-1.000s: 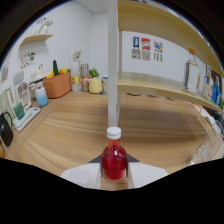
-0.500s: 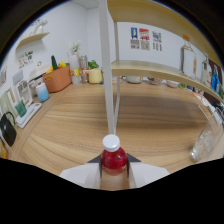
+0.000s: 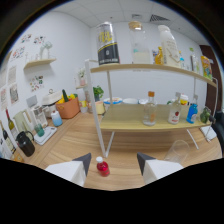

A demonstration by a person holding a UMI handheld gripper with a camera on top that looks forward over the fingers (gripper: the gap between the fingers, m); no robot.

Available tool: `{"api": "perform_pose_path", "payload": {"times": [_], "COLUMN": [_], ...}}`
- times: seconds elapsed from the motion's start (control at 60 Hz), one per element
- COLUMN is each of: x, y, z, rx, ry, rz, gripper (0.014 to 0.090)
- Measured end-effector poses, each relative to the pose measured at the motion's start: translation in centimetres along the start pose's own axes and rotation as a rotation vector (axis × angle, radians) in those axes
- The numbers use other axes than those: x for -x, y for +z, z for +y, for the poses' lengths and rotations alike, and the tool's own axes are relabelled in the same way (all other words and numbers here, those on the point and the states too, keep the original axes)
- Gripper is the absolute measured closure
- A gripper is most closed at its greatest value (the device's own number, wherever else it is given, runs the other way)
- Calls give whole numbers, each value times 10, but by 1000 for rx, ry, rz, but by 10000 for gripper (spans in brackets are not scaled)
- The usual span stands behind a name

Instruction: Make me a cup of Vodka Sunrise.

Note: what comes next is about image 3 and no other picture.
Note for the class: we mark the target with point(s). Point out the gripper left finger white block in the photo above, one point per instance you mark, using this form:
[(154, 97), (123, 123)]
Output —
[(71, 170)]

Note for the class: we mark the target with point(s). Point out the gripper right finger white block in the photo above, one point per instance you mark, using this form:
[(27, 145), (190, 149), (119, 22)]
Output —
[(156, 169)]

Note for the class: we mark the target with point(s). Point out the small red liquid bottle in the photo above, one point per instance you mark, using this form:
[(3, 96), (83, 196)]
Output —
[(103, 168)]

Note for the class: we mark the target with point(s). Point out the clear bottle orange cap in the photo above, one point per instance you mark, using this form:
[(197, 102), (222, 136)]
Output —
[(150, 113)]

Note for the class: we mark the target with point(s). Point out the clear bottle green cap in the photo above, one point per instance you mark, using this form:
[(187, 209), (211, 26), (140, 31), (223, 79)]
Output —
[(194, 61)]

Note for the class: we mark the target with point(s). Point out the teal cup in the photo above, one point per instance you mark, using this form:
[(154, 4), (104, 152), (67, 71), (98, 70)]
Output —
[(39, 130)]

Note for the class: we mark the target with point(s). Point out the blue white cup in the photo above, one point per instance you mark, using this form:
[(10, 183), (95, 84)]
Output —
[(56, 119)]

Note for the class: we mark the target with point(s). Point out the clear drinking glass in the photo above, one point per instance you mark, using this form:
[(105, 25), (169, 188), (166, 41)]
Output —
[(177, 152)]

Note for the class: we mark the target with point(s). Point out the white kitchen scale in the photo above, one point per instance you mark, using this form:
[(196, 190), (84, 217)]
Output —
[(48, 135)]

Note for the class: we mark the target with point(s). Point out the black kettle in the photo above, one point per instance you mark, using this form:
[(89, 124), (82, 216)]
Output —
[(25, 145)]

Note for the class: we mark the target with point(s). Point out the clear bottle red fruit label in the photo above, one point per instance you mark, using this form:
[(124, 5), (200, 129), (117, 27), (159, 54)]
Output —
[(174, 113)]

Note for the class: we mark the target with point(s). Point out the orange basket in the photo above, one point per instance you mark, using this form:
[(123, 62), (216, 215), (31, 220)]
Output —
[(68, 109)]

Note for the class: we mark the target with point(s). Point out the white two-tier wooden shelf rack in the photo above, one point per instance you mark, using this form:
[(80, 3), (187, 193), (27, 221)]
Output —
[(123, 117)]

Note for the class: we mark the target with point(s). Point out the white notebook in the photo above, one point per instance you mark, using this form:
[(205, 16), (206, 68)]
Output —
[(208, 133)]

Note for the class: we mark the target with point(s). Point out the blue liquid bottle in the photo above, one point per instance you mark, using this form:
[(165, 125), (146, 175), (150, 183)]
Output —
[(192, 113)]

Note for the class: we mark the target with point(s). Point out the black armchair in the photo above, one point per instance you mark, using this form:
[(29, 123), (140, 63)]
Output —
[(218, 133)]

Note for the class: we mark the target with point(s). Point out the wine bottle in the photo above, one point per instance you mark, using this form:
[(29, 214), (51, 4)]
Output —
[(6, 140), (11, 125)]

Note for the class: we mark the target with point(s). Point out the green limes bunch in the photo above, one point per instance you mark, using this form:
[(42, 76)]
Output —
[(205, 115)]

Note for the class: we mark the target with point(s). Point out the green cucumber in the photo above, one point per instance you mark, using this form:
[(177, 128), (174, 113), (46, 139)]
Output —
[(65, 96)]

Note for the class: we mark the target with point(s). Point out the white lidded pot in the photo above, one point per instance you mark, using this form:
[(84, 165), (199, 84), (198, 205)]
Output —
[(51, 98)]

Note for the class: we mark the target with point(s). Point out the white bowl blue rim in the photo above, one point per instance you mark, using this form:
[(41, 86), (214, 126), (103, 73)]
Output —
[(112, 101)]

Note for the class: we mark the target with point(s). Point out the green potted plant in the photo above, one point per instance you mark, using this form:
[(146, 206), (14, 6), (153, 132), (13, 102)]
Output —
[(98, 92)]

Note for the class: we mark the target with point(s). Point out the brown door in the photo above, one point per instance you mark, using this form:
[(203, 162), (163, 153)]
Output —
[(210, 90)]

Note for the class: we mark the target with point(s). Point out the light blue labelled bottle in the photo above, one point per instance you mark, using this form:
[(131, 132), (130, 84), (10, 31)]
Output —
[(182, 61)]

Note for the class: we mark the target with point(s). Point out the amber liquid bottle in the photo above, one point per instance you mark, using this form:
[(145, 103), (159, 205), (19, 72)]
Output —
[(159, 57)]

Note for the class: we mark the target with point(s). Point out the small red white carton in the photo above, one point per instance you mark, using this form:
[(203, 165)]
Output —
[(154, 56)]

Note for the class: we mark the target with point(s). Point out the large white bottle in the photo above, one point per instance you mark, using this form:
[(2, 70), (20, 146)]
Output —
[(169, 48)]

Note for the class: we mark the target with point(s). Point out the glass jar cork lid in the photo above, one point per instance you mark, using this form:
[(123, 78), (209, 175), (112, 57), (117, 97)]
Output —
[(140, 46)]

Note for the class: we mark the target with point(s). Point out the large black yellow can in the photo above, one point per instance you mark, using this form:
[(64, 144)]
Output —
[(107, 45)]

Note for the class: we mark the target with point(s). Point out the ceiling air vent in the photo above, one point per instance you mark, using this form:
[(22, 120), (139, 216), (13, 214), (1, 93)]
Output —
[(159, 18)]

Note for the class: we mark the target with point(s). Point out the wooden wall shelf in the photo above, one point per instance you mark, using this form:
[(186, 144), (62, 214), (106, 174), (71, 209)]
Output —
[(40, 62)]

